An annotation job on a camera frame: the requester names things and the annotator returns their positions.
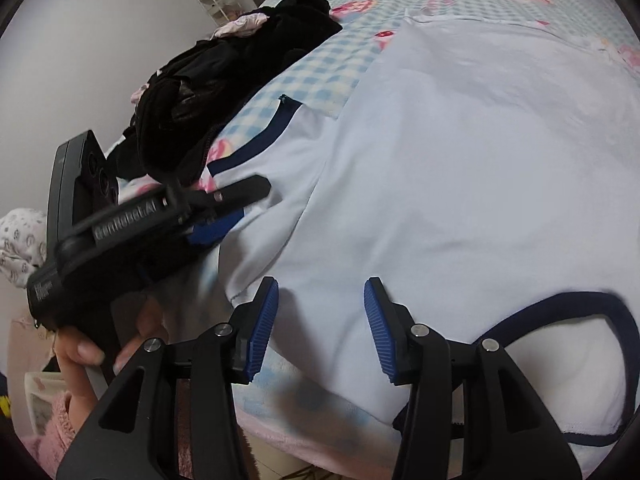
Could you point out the person's left hand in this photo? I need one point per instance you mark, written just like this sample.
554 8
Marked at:
145 325

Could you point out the person's left forearm pink sleeve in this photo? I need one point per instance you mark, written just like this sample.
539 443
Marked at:
55 435

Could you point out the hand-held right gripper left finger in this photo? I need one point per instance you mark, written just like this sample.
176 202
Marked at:
260 330

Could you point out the white shelf rack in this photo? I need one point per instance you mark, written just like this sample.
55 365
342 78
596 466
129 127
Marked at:
217 2

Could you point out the pink patterned cloth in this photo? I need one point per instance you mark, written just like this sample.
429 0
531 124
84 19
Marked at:
245 22

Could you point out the white shirt with navy trim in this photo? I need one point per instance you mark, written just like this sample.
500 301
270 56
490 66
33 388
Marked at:
450 185

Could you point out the white dotted cloth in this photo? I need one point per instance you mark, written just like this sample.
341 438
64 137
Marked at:
20 240

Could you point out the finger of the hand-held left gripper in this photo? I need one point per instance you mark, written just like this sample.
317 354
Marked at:
235 190
217 227

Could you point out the pile of black clothes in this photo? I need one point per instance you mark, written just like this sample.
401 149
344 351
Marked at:
200 85

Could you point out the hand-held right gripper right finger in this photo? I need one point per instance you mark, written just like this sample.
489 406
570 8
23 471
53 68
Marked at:
377 325

